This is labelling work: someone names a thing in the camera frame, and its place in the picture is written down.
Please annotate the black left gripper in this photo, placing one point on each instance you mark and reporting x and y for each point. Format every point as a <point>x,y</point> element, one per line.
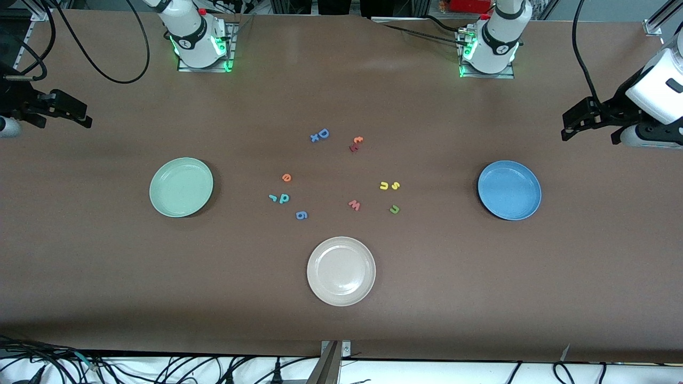
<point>612,110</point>

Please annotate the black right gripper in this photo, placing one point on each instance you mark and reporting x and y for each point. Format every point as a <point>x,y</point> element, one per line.
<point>18,103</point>

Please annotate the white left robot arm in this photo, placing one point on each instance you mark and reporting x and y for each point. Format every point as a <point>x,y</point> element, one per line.
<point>501,32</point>

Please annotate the blue round plate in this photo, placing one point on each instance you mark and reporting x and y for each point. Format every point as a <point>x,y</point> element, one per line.
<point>509,190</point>

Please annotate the mint green round plate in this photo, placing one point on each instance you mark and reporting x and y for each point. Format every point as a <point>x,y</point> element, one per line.
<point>181,186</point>

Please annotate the brown table cover sheet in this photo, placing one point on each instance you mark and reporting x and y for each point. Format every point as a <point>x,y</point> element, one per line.
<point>106,277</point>

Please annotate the red box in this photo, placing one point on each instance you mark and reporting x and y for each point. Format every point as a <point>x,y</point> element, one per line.
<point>464,5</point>

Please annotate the coral foam letter w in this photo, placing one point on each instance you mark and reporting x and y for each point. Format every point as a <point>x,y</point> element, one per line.
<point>355,205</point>

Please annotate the blue foam capital D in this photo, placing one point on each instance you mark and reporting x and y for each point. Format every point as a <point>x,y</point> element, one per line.
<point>324,134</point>

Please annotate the beige round plate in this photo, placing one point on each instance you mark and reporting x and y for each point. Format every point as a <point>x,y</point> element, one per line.
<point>341,272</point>

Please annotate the aluminium table edge rail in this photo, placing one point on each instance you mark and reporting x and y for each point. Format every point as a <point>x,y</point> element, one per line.
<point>22,47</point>

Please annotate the aluminium corner bracket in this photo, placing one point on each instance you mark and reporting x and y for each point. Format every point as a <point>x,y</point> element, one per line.
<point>41,14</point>
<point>653,28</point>

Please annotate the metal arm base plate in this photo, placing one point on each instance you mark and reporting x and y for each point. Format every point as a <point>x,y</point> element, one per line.
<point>229,58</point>
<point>467,73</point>

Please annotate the metal table clamp bracket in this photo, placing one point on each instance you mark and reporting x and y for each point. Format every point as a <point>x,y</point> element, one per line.
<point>333,352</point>

